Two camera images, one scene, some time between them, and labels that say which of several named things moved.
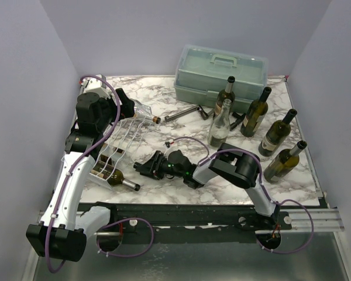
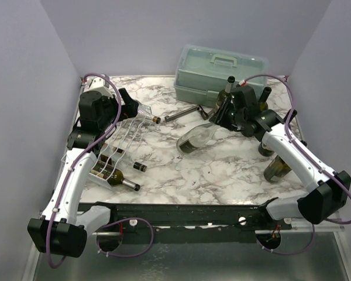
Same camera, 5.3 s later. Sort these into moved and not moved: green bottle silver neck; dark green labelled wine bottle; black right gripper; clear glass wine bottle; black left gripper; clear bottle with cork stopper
Moved: clear glass wine bottle; black right gripper
Not moved: black left gripper; dark green labelled wine bottle; green bottle silver neck; clear bottle with cork stopper
